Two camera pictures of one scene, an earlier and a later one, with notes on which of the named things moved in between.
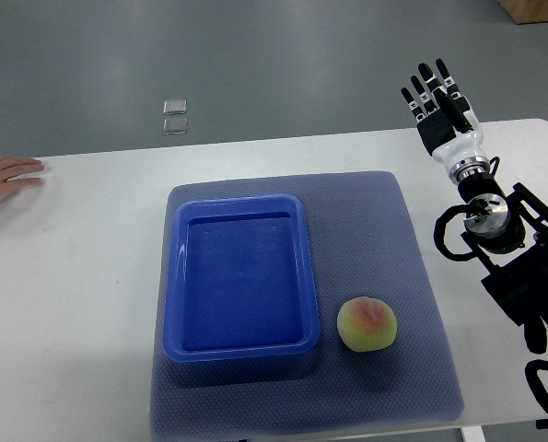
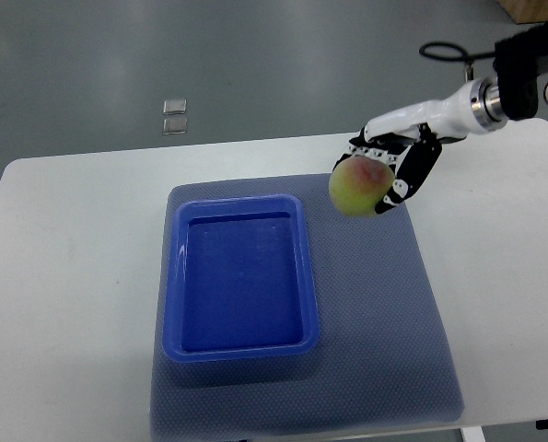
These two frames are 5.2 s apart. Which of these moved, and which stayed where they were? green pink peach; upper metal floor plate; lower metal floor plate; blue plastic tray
Moved: green pink peach
Stayed: blue plastic tray; upper metal floor plate; lower metal floor plate
